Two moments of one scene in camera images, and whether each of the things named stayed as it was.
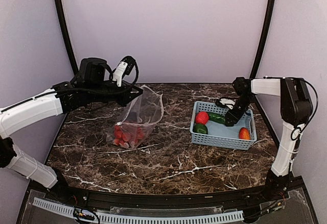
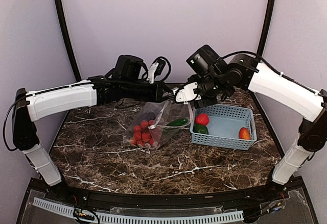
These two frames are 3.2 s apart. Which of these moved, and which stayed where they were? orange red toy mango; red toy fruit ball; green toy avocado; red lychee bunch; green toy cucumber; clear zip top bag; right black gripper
Moved: green toy cucumber; red lychee bunch; right black gripper; clear zip top bag
Stayed: green toy avocado; red toy fruit ball; orange red toy mango
